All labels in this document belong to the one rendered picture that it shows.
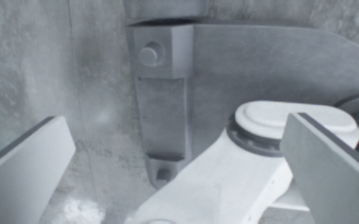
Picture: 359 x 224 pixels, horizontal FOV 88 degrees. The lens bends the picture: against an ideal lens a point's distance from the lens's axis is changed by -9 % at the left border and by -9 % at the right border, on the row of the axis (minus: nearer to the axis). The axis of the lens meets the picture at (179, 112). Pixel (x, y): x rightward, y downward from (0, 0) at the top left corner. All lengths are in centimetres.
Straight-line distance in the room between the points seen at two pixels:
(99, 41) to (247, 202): 64
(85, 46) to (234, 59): 52
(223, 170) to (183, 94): 22
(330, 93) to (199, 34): 31
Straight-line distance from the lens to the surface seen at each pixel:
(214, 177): 30
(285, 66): 48
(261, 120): 35
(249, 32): 45
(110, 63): 75
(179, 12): 44
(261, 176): 32
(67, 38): 82
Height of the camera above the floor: 61
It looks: 58 degrees down
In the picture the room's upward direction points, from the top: 156 degrees counter-clockwise
